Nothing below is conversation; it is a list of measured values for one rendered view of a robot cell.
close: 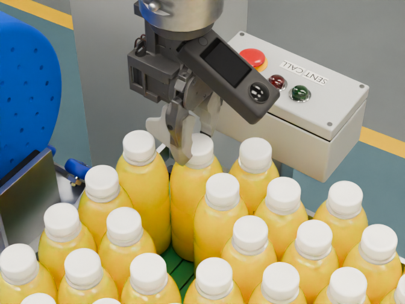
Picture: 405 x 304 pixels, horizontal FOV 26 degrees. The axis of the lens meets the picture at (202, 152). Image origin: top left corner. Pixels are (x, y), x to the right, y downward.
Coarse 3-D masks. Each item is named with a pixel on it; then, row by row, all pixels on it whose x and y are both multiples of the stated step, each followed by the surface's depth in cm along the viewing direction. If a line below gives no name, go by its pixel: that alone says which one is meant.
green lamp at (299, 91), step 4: (292, 88) 111; (296, 88) 111; (300, 88) 111; (304, 88) 111; (292, 92) 111; (296, 92) 110; (300, 92) 110; (304, 92) 110; (308, 92) 111; (292, 96) 111; (296, 96) 110; (300, 96) 110; (304, 96) 110
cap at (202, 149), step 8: (192, 136) 107; (200, 136) 107; (208, 136) 107; (192, 144) 106; (200, 144) 106; (208, 144) 106; (192, 152) 105; (200, 152) 105; (208, 152) 105; (192, 160) 106; (200, 160) 106; (208, 160) 106
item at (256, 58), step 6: (252, 48) 116; (240, 54) 115; (246, 54) 115; (252, 54) 115; (258, 54) 115; (264, 54) 116; (246, 60) 114; (252, 60) 114; (258, 60) 114; (264, 60) 115
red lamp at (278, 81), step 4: (272, 76) 112; (276, 76) 112; (280, 76) 112; (268, 80) 112; (272, 80) 112; (276, 80) 112; (280, 80) 112; (284, 80) 112; (272, 84) 112; (276, 84) 112; (280, 84) 112
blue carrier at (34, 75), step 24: (0, 24) 102; (24, 24) 106; (0, 48) 103; (24, 48) 107; (48, 48) 111; (0, 72) 105; (24, 72) 109; (48, 72) 113; (0, 96) 107; (24, 96) 111; (48, 96) 116; (0, 120) 109; (24, 120) 114; (48, 120) 118; (0, 144) 111; (24, 144) 116; (0, 168) 114
